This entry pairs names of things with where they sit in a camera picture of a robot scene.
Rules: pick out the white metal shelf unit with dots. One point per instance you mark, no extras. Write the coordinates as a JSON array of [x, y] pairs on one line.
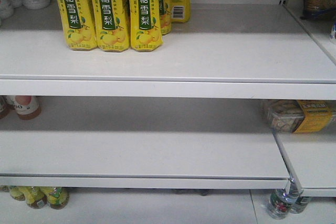
[[185, 115]]

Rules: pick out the clear box of biscuits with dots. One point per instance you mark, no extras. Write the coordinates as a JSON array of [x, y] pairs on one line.
[[298, 116]]

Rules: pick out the orange C100 juice bottle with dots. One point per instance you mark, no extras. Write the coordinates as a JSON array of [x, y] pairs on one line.
[[27, 107]]

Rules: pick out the yellow lemon tea bottle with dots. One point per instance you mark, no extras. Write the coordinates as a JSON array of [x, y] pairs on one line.
[[16, 194], [58, 198], [35, 198]]

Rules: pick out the clear water bottle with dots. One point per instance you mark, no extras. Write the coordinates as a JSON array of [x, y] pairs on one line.
[[300, 204], [281, 201]]

